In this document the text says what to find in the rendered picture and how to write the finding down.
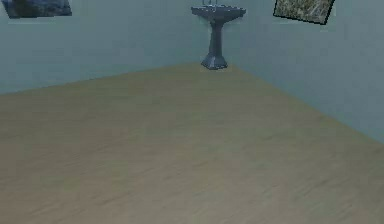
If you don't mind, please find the dark grey pedestal sink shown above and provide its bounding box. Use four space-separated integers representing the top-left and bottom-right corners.
190 0 247 71

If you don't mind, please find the black framed mottled wall picture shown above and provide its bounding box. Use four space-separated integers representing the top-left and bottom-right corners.
272 0 336 26

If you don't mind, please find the blue landscape wall picture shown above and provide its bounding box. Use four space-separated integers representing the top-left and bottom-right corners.
0 0 73 20

